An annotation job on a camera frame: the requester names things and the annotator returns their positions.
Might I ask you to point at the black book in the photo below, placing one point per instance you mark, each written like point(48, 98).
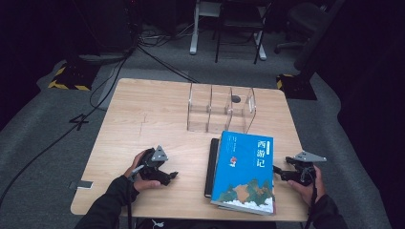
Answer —
point(211, 165)

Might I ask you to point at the person's left hand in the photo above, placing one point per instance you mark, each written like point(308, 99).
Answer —
point(140, 185)

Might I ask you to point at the black office chair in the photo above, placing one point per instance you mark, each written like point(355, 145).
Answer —
point(302, 19)

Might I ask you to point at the white desk frame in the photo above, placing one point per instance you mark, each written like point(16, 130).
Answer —
point(193, 38)

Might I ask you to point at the black chair frame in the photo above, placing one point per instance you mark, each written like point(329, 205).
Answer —
point(219, 38)

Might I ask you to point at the person's right hand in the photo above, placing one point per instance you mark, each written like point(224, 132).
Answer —
point(305, 192)

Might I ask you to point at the black base with striped tape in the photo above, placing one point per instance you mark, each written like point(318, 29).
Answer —
point(296, 87)
point(74, 78)

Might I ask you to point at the black equipment case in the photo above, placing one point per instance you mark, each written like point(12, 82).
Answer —
point(108, 25)

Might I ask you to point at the blue book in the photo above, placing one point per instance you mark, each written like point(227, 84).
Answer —
point(245, 171)

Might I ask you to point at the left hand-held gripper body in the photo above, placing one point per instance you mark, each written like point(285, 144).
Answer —
point(153, 168)

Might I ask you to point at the clear acrylic book rack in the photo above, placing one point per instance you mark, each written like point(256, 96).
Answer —
point(219, 108)

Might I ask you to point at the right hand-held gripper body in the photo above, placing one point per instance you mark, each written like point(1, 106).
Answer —
point(305, 173)

